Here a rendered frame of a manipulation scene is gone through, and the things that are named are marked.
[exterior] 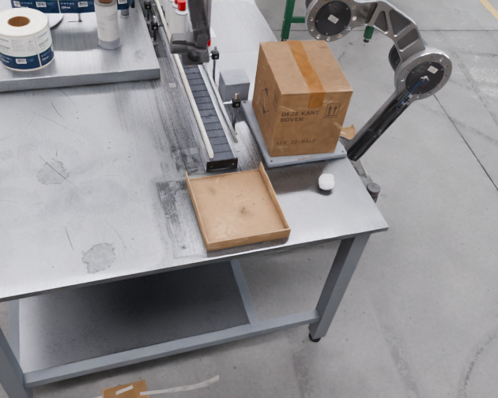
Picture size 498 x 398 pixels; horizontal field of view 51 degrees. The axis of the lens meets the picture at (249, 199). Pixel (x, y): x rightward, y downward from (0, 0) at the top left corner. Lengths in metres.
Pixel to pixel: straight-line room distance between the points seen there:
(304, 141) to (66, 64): 0.97
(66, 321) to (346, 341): 1.19
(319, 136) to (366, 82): 2.09
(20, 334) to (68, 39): 1.18
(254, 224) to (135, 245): 0.36
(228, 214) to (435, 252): 1.51
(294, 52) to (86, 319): 1.26
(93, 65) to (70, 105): 0.20
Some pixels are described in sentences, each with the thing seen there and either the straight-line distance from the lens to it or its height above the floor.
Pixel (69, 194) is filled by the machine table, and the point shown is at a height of 0.83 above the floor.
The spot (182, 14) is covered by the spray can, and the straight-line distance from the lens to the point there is 2.15.
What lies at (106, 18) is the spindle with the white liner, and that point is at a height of 1.01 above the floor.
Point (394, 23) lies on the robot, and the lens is 2.19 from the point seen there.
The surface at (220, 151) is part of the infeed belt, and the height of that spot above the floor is 0.88.
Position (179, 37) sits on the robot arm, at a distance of 1.87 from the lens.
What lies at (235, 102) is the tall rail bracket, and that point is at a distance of 1.83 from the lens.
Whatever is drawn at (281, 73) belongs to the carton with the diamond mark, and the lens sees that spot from 1.73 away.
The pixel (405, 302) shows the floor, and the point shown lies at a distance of 2.62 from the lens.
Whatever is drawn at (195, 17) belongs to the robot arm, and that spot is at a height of 1.21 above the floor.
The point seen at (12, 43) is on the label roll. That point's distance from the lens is 2.10.
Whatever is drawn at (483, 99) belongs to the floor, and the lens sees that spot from 4.12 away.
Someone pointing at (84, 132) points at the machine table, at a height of 0.83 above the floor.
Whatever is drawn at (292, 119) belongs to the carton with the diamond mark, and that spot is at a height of 1.02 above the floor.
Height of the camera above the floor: 2.07
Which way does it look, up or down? 47 degrees down
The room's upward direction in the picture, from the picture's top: 9 degrees clockwise
